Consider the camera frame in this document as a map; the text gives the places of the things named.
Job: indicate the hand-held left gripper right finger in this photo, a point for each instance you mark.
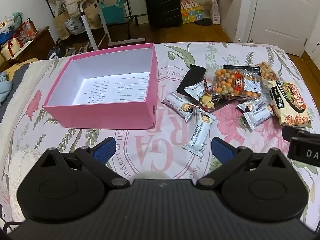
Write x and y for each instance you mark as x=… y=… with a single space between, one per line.
x=222 y=151

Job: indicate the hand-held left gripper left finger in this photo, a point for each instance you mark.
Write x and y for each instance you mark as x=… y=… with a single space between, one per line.
x=105 y=151

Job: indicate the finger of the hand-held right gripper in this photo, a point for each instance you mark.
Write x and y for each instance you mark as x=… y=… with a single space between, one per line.
x=295 y=132

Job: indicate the white snack bar packet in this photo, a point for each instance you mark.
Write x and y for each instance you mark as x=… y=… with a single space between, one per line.
x=196 y=91
x=177 y=107
x=250 y=105
x=258 y=117
x=200 y=132

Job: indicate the cream instant noodle packet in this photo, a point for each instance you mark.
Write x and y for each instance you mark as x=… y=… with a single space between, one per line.
x=291 y=100

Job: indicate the pink cardboard box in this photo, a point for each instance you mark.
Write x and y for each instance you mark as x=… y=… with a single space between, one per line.
x=100 y=116

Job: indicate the dark cookie snack packet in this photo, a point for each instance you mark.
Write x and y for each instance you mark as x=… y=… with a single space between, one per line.
x=207 y=101

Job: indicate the clear coated peanut bag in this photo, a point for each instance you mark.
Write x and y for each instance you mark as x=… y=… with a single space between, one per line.
x=268 y=72
x=227 y=83

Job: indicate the black snack packet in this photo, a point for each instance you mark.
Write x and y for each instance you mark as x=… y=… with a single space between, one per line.
x=240 y=68
x=190 y=78

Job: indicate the floral bed sheet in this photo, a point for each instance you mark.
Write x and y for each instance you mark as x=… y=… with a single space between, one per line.
x=175 y=62

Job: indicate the grey blanket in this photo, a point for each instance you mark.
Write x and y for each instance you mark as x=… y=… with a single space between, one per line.
x=15 y=97

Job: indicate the pair of shoes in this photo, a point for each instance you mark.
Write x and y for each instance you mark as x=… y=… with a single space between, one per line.
x=75 y=50

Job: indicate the black floor appliance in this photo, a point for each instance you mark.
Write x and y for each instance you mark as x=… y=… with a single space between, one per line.
x=56 y=50

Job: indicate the light blue cloth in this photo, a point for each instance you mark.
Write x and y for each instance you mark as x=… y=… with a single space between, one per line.
x=5 y=87

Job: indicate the yellow cloth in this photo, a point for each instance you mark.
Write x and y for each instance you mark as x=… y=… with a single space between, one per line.
x=18 y=67

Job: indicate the white door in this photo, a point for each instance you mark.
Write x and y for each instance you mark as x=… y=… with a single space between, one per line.
x=282 y=12

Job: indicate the wooden side cabinet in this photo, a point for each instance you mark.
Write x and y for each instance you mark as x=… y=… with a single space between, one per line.
x=37 y=46

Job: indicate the white bag with blue print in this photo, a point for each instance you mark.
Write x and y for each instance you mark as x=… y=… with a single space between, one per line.
x=75 y=25

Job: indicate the wooden top rolling table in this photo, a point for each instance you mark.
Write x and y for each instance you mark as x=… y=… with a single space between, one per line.
x=87 y=22

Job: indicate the dark flat floor object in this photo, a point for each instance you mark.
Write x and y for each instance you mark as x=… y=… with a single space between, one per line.
x=202 y=22

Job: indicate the brown paper bag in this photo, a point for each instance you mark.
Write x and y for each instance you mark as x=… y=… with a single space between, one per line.
x=92 y=16
x=61 y=23

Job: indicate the white plastic package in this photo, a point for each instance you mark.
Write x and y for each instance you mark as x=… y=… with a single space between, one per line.
x=215 y=12

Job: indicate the colourful patterned box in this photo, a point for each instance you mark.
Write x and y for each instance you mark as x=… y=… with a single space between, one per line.
x=191 y=15

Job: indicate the cream bag with red ribbon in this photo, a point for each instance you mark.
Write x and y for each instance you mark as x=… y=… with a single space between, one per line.
x=10 y=48

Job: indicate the teal shopping bag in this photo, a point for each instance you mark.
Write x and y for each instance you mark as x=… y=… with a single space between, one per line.
x=112 y=11

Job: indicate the red gift bag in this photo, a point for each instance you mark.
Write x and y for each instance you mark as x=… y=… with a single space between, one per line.
x=26 y=30

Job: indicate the blue basket bag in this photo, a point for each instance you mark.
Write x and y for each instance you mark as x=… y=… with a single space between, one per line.
x=8 y=28

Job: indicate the black hard suitcase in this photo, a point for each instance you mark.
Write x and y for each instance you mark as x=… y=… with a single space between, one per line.
x=162 y=3

